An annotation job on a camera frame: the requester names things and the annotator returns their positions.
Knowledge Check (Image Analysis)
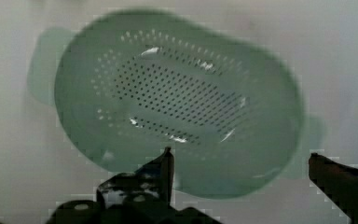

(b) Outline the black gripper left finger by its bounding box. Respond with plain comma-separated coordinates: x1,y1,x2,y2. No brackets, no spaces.
46,147,221,224

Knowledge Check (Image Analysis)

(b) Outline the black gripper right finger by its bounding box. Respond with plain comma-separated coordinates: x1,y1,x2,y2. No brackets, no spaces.
309,153,358,224

